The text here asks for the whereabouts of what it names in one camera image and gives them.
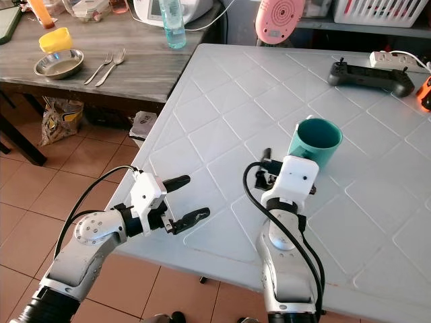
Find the teal cup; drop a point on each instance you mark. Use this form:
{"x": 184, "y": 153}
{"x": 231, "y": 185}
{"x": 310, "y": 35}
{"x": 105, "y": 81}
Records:
{"x": 313, "y": 138}

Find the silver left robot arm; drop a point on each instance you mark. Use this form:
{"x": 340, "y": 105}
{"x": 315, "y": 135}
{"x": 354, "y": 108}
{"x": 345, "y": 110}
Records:
{"x": 84, "y": 252}

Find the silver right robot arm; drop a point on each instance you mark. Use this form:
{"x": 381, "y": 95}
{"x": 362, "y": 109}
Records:
{"x": 284, "y": 269}

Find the white plastic folding table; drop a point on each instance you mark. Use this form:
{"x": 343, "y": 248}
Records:
{"x": 242, "y": 101}

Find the white bin bag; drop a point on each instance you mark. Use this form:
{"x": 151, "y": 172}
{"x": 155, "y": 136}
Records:
{"x": 143, "y": 128}

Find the black robot left foot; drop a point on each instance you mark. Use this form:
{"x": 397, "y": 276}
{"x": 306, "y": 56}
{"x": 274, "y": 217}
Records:
{"x": 170, "y": 317}

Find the black robot foot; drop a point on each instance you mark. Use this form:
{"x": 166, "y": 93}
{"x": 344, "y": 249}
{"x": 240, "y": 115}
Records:
{"x": 170, "y": 317}
{"x": 242, "y": 320}

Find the grey wooden table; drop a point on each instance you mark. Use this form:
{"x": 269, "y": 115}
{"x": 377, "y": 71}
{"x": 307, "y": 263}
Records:
{"x": 148, "y": 74}

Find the black robot right foot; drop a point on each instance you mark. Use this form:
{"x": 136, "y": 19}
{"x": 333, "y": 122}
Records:
{"x": 242, "y": 320}

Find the black handheld controller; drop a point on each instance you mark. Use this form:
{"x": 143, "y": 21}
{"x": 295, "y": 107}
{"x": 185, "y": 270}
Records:
{"x": 370, "y": 75}

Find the yellow black printed bag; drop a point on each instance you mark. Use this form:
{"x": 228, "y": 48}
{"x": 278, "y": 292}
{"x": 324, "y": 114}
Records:
{"x": 60, "y": 121}

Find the metal spoon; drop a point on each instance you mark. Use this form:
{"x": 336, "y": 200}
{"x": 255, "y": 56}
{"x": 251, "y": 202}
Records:
{"x": 111, "y": 67}

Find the pink round appliance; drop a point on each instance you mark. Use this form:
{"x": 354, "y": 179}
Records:
{"x": 279, "y": 20}

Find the metal fork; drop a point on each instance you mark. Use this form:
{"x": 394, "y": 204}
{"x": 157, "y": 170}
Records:
{"x": 98, "y": 69}

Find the clear plastic water bottle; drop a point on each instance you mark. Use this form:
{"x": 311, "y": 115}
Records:
{"x": 173, "y": 27}

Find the white power strip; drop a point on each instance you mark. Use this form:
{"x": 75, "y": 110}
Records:
{"x": 390, "y": 60}

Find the round metal plate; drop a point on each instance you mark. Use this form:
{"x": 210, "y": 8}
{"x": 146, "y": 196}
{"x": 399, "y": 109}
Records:
{"x": 58, "y": 64}

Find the orange and black device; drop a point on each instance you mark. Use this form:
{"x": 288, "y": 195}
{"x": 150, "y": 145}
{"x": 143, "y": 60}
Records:
{"x": 425, "y": 94}

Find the white kitchen appliance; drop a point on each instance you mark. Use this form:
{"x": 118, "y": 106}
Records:
{"x": 148, "y": 10}

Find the white plastic basket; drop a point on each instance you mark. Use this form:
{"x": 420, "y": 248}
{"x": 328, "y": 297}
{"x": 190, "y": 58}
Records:
{"x": 377, "y": 10}

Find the yellow plastic cup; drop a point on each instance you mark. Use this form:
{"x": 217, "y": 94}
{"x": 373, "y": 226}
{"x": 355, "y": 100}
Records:
{"x": 55, "y": 40}

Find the clear plastic container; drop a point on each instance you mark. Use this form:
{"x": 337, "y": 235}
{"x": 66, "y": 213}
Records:
{"x": 86, "y": 8}

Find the orange bottle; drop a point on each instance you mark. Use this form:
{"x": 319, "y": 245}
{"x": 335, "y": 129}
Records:
{"x": 40, "y": 13}

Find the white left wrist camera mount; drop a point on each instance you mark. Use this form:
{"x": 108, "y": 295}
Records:
{"x": 148, "y": 194}

